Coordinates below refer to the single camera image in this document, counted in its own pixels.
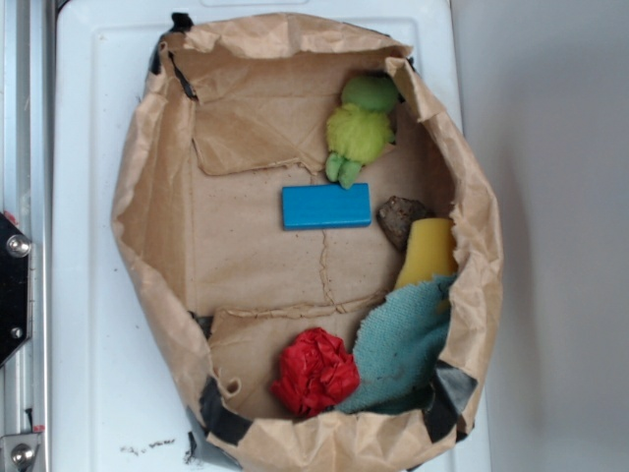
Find blue wooden block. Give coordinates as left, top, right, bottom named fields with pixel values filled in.
left=281, top=183, right=372, bottom=230

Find brown rock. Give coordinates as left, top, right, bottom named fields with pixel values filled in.
left=376, top=196, right=434, bottom=252

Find green plush toy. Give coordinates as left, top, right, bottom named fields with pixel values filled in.
left=325, top=75, right=398, bottom=190

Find yellow sponge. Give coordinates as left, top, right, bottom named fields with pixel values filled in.
left=394, top=217, right=458, bottom=290

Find teal cloth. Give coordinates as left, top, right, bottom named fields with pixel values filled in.
left=336, top=275, right=456, bottom=415

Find red crumpled paper ball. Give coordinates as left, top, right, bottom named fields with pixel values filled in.
left=270, top=327, right=360, bottom=418

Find brown paper bag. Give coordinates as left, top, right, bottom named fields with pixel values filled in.
left=112, top=13, right=503, bottom=471

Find black mounting plate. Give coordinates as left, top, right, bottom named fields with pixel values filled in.
left=0, top=213, right=32, bottom=367

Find aluminium frame rail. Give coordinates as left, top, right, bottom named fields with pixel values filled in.
left=1, top=1, right=55, bottom=471

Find metal corner bracket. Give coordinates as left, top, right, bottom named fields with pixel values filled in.
left=1, top=433, right=41, bottom=472

